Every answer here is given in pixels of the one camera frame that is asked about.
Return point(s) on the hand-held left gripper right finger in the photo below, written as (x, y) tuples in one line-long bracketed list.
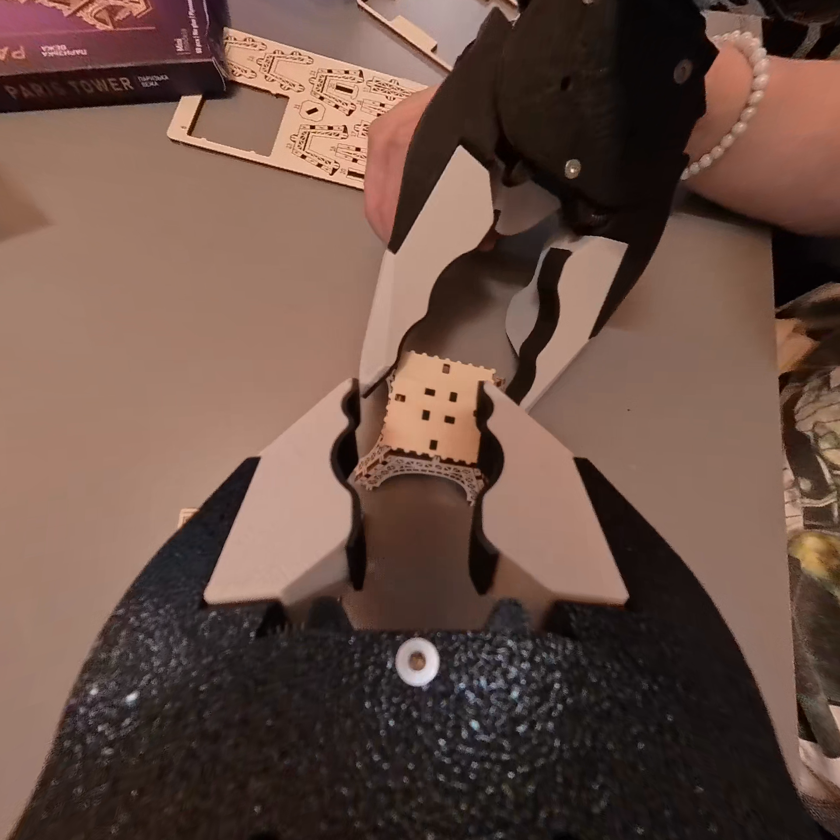
[(558, 525)]

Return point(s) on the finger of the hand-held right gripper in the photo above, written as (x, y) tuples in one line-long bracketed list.
[(420, 262), (577, 295)]

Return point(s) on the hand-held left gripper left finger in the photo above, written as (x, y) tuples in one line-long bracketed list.
[(282, 525)]

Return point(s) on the wooden tower base model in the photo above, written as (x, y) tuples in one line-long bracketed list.
[(426, 407)]

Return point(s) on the person's right hand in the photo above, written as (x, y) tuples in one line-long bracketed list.
[(390, 164)]

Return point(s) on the person's patterned clothing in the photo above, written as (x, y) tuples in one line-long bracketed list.
[(814, 459)]

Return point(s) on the wooden parts sheet with window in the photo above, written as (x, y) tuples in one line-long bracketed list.
[(249, 49)]

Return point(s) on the dark puzzle box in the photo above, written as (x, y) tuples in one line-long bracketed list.
[(98, 85)]

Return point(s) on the wooden four-square connector frame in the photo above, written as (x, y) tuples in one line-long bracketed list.
[(187, 515)]

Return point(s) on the empty wooden sheet frame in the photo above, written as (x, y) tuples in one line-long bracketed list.
[(407, 26)]

